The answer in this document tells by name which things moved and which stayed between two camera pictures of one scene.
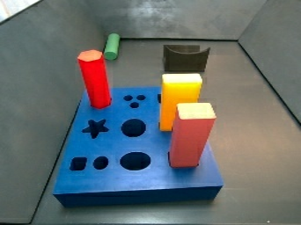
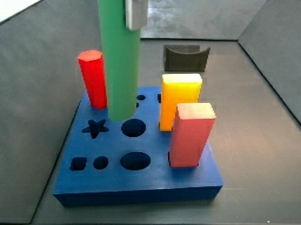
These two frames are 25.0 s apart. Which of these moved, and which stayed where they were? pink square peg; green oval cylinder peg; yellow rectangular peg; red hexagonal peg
Moved: green oval cylinder peg
Stayed: red hexagonal peg; yellow rectangular peg; pink square peg
